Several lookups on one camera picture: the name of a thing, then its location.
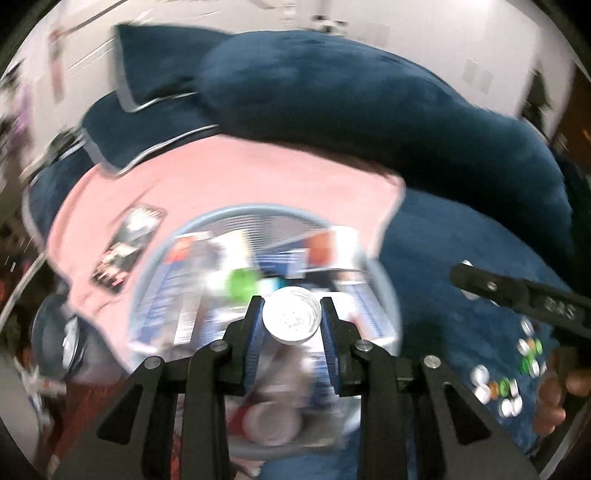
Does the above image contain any blue pillow with white piping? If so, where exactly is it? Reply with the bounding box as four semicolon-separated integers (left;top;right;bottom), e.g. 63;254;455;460
113;23;232;114
81;92;220;176

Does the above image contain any white printed carton box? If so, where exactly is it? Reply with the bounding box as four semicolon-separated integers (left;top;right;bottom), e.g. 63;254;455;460
134;233;252;347
259;226;362;278

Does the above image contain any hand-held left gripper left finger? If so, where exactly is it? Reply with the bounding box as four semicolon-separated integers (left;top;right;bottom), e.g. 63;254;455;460
53;295;266;480

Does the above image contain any round grey blue object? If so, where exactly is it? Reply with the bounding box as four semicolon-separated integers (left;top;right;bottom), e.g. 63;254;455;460
31;295;93;381

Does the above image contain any dark blue plush duvet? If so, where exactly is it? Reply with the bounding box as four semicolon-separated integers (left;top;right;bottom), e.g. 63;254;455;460
194;30;575;259

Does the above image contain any grey perforated plastic basket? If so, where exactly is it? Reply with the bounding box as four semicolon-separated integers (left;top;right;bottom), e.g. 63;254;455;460
127;203;402;457

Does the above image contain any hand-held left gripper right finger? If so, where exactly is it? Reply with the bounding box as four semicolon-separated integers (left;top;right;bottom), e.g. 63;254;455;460
321;298;539;480

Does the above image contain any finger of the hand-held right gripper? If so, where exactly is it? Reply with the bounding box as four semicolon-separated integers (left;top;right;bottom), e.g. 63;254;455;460
450;261;532;308

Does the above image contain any person's right hand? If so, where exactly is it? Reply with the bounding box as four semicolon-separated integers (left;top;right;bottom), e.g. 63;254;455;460
534;344;591;437

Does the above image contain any pink blanket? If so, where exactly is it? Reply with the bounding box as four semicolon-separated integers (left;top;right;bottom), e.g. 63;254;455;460
46;134;407;398

